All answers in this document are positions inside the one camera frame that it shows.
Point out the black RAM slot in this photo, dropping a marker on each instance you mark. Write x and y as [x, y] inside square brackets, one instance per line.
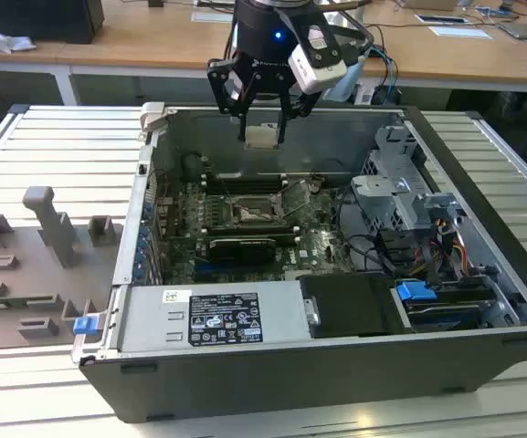
[226, 188]
[267, 226]
[226, 176]
[226, 180]
[286, 232]
[226, 184]

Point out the blue rimmed tablet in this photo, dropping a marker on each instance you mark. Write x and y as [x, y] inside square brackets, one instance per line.
[441, 18]

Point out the silver square CPU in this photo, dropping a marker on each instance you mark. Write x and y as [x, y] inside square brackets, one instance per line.
[262, 137]

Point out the blue case latch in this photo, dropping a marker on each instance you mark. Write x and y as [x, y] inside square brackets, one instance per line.
[85, 326]

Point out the black computer tower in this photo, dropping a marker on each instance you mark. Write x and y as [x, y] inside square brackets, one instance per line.
[39, 20]

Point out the grey metal drive cage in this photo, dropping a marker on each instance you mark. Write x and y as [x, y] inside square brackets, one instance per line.
[382, 196]

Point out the small dark block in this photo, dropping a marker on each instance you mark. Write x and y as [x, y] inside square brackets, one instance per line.
[154, 3]

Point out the black plastic air shroud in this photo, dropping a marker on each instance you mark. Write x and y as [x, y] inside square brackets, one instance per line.
[350, 305]

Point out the crumpled white paper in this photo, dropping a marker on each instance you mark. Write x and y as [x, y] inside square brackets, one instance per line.
[12, 42]

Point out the grey power supply unit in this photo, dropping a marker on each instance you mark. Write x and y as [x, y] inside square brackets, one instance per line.
[153, 319]

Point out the blue circuit board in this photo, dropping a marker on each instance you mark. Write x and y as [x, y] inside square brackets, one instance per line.
[496, 11]

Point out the green motherboard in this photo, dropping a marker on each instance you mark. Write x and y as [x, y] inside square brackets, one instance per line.
[318, 255]

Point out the grey parts rack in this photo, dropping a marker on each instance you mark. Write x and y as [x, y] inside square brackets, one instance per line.
[25, 274]

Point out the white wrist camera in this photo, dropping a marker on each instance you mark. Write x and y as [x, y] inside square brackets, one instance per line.
[315, 73]

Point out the white paper sheet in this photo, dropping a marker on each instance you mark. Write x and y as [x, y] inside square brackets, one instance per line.
[459, 32]

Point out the beige case latch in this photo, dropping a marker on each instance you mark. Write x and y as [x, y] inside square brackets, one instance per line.
[153, 114]

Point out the black open PC case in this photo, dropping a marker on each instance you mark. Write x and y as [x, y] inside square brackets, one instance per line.
[290, 388]

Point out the wooden desk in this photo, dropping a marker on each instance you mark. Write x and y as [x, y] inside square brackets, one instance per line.
[108, 50]

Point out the round coin battery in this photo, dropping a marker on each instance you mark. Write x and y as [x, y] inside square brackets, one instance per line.
[316, 183]

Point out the black graphics card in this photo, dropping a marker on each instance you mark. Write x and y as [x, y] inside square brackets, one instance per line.
[245, 251]

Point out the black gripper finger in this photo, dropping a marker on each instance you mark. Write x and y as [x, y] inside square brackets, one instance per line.
[226, 98]
[297, 105]

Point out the white power adapter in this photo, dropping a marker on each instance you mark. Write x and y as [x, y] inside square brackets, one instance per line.
[365, 96]

